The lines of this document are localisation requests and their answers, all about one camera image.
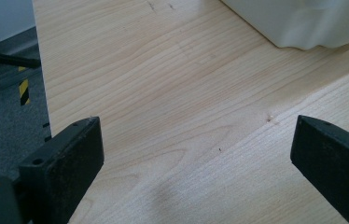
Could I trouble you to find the yellow black tape strip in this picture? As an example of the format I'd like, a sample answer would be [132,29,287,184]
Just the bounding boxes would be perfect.
[18,65,31,106]

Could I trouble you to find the white cabinet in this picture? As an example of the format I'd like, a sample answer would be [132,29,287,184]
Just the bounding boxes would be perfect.
[0,0,37,47]

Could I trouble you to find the white plastic bin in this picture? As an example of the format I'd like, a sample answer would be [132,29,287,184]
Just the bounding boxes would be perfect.
[220,0,349,51]

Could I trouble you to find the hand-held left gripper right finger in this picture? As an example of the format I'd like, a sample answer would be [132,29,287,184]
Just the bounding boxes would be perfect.
[289,114,349,224]

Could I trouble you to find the black metal frame stand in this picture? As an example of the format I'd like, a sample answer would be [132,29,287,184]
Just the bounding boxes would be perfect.
[0,35,42,98]

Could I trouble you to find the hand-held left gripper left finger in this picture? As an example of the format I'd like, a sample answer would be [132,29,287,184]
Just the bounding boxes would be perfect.
[18,116,105,224]

